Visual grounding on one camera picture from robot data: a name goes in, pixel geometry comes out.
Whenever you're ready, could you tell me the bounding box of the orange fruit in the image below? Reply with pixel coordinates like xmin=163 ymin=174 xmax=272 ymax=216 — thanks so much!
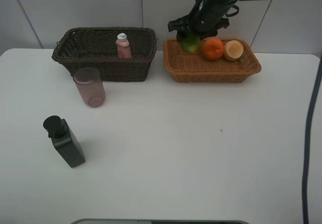
xmin=202 ymin=38 xmax=224 ymax=60

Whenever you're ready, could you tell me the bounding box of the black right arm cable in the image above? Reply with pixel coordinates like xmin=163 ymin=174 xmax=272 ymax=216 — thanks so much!
xmin=302 ymin=55 xmax=322 ymax=224

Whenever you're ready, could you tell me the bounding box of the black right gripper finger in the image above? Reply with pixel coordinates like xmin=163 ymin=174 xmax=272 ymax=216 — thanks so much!
xmin=200 ymin=33 xmax=213 ymax=39
xmin=176 ymin=31 xmax=188 ymax=40

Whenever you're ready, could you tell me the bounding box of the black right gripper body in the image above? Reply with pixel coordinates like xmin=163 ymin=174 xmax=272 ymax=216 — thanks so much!
xmin=168 ymin=0 xmax=230 ymax=37

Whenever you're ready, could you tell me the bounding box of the tan round bun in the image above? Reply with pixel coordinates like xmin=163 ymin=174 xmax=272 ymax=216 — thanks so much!
xmin=223 ymin=40 xmax=244 ymax=61

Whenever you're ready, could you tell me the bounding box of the light orange wicker basket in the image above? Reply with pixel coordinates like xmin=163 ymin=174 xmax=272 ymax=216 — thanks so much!
xmin=163 ymin=38 xmax=261 ymax=83

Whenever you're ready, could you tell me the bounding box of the pink lotion bottle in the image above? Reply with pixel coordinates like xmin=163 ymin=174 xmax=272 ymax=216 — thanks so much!
xmin=116 ymin=33 xmax=132 ymax=59

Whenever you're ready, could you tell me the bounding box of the dark brown wicker basket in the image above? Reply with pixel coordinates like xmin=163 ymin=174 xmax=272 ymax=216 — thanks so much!
xmin=52 ymin=27 xmax=157 ymax=82

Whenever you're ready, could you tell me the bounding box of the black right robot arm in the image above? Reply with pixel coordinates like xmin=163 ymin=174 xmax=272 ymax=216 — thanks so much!
xmin=168 ymin=0 xmax=261 ymax=40

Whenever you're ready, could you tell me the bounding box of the dark grey pump bottle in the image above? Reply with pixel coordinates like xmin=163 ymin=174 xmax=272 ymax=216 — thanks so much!
xmin=43 ymin=116 xmax=86 ymax=168

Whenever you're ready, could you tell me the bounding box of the translucent pink plastic cup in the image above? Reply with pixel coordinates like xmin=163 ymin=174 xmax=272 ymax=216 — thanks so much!
xmin=73 ymin=67 xmax=106 ymax=108

